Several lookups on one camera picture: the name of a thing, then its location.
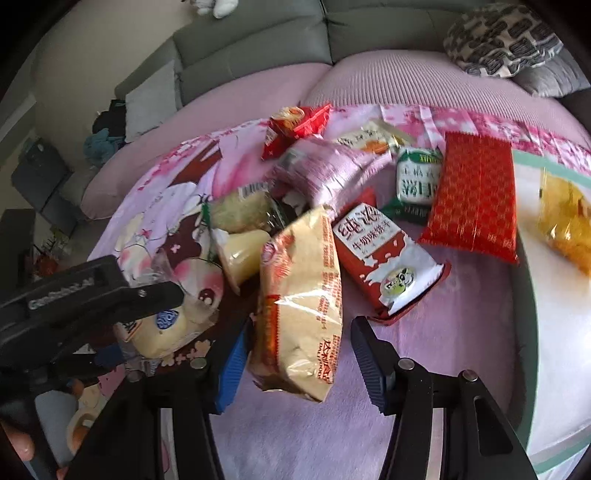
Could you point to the pink striped snack packet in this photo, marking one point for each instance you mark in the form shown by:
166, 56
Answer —
328, 170

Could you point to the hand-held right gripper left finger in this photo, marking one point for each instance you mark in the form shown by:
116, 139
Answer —
235, 364

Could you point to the clear packet with barcode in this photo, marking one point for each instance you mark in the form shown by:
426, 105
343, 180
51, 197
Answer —
244, 207

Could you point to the white tray with green rim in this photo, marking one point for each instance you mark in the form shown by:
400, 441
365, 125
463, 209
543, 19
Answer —
554, 332

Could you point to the red milk biscuit packet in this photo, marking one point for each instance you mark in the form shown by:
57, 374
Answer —
369, 258

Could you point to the person's left hand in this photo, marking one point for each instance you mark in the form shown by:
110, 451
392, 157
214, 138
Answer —
18, 443

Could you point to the red packet with food picture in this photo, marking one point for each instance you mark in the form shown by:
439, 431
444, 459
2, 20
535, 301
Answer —
281, 130

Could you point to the pink floral printed blanket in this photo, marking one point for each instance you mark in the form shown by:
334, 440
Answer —
161, 184

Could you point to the beige snack packet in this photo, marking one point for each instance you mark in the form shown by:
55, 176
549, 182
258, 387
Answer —
295, 314

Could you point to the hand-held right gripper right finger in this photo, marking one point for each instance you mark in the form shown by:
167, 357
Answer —
369, 364

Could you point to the green and white packet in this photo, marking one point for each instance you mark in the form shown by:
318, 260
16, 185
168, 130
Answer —
415, 177

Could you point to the pink waffle seat cushion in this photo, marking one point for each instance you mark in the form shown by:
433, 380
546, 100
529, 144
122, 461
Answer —
438, 83
207, 101

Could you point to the white and orange packet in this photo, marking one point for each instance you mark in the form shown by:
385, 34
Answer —
369, 138

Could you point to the teal cloth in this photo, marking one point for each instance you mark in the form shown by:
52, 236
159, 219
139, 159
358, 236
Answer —
98, 144

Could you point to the red patterned foil packet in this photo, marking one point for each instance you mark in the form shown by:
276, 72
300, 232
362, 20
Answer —
471, 198

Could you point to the white plush toy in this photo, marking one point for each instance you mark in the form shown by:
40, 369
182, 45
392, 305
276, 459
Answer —
217, 7

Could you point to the dark cabinet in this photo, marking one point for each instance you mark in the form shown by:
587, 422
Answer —
39, 180

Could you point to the dark green packet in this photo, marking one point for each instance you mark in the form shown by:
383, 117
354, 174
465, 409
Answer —
406, 214

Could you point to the light grey pillow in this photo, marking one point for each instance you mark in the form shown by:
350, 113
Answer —
152, 106

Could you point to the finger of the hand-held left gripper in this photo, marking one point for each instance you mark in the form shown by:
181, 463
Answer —
99, 359
154, 297

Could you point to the plain red snack packet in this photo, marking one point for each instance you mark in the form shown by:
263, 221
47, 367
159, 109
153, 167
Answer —
317, 121

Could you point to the dark clothes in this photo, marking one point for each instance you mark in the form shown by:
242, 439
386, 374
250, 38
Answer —
108, 122

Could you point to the black and white patterned pillow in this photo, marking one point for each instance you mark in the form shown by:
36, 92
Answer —
498, 41

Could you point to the cream bun packet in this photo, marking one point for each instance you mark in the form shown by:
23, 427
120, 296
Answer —
159, 330

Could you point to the yellow snack packet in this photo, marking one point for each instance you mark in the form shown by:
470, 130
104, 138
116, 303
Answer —
563, 221

